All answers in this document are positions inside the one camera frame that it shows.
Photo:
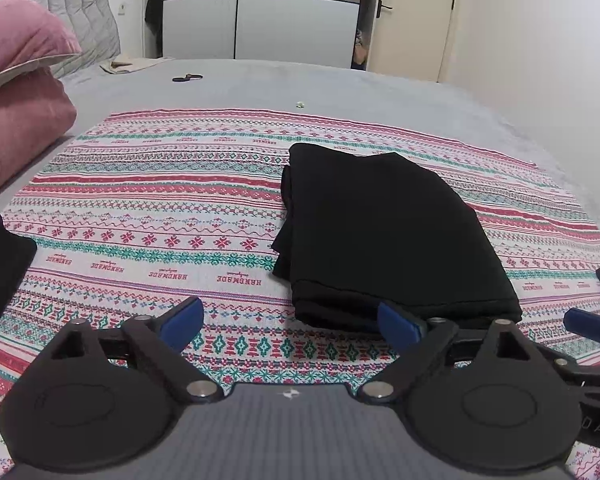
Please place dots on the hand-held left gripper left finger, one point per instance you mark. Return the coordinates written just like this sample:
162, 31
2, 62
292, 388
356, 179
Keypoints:
182, 322

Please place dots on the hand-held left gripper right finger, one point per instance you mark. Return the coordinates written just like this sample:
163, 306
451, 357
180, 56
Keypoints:
400, 327

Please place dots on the black pants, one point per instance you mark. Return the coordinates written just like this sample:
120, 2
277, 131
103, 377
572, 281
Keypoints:
380, 230

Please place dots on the striped patterned blanket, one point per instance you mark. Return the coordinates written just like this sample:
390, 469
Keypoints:
155, 200

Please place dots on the black cloth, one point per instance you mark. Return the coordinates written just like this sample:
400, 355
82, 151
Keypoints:
0, 270

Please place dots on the small black object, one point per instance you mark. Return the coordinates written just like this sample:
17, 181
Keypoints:
182, 79

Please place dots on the grey bed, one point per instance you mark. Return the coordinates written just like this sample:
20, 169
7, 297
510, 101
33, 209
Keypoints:
330, 85

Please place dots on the pink pillow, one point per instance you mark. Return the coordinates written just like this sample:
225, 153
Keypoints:
15, 40
15, 132

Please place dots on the beige cloth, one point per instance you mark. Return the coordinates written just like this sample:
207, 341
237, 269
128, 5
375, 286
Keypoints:
130, 65

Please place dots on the brown object by door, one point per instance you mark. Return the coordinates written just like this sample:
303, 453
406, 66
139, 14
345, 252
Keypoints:
360, 54

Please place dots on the cream door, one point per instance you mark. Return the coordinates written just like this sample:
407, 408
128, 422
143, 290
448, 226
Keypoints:
415, 25

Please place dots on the dark hanging garment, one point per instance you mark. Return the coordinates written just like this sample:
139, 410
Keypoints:
155, 10

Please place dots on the white and brown wardrobe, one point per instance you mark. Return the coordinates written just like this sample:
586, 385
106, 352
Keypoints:
280, 20

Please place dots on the grey padded headboard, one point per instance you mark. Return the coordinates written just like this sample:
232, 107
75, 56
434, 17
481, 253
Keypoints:
82, 5

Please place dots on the white wall socket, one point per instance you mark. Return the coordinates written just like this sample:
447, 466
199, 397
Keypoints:
122, 7

